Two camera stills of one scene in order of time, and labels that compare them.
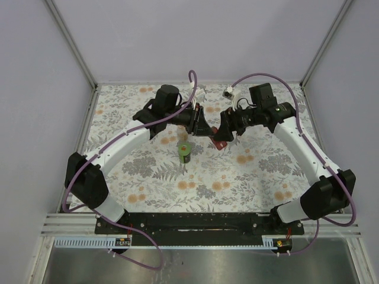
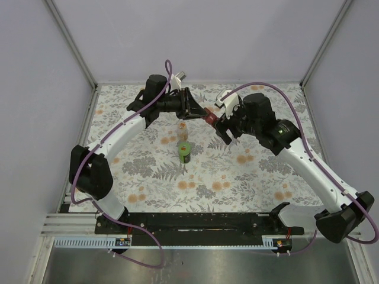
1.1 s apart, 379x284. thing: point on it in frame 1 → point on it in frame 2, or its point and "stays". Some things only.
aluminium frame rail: x=84 y=224 stays
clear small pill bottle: x=182 y=133 stays
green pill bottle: x=184 y=151 stays
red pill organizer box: x=219 y=144 → x=211 y=118
